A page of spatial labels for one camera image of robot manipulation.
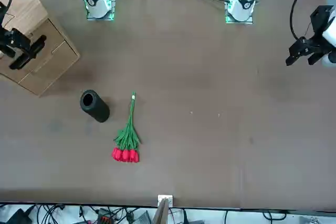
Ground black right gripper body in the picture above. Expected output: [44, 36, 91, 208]
[0, 1, 17, 52]

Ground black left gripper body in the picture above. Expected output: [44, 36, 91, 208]
[310, 5, 334, 49]

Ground red tulip bouquet green leaves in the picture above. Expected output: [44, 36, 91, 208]
[112, 91, 142, 164]

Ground black cylindrical vase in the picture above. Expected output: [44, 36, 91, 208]
[79, 89, 110, 124]

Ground wooden drawer box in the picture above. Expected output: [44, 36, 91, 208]
[0, 0, 81, 98]

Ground black power adapter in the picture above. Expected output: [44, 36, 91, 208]
[5, 207, 33, 224]

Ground red and black device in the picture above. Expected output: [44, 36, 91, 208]
[96, 208, 112, 224]

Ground grey ribbed device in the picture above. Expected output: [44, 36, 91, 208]
[135, 211, 152, 224]

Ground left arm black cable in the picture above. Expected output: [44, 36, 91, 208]
[289, 0, 316, 41]

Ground white table edge bracket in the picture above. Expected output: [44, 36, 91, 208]
[157, 194, 174, 207]

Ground dark camera stand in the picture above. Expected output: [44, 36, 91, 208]
[152, 198, 170, 224]

